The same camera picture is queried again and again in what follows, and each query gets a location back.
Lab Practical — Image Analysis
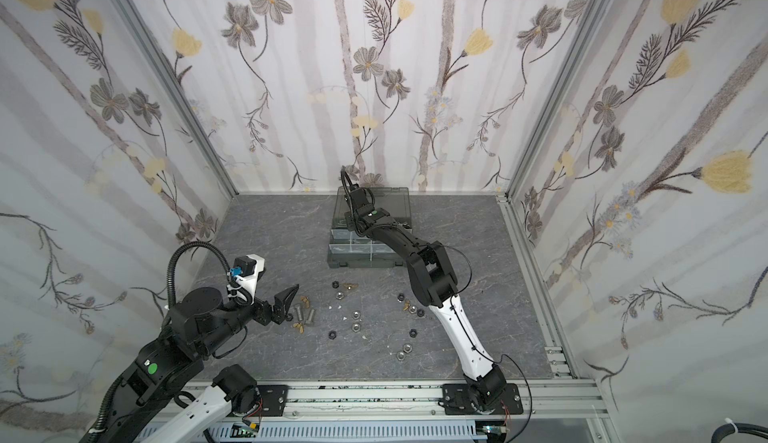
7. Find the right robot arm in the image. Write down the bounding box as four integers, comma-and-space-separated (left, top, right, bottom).
340, 167, 512, 414

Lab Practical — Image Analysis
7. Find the aluminium front rail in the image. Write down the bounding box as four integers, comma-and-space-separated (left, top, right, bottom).
253, 379, 609, 422

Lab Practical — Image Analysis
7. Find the silver nut pair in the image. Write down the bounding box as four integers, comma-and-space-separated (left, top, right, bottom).
396, 343, 413, 362

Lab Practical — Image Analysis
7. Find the white cable duct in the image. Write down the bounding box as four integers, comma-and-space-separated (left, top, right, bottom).
209, 420, 488, 442

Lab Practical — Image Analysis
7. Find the green compartment organizer box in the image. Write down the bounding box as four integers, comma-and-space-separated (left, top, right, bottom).
326, 186, 415, 269

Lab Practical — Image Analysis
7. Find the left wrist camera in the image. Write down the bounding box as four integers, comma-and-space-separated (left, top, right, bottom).
227, 254, 266, 306

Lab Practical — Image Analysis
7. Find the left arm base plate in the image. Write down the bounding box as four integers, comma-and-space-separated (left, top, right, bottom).
252, 385, 289, 417

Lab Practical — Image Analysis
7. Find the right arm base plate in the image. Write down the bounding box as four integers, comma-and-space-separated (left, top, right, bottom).
438, 383, 524, 416

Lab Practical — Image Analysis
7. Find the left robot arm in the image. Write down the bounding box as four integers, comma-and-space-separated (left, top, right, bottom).
82, 241, 299, 442

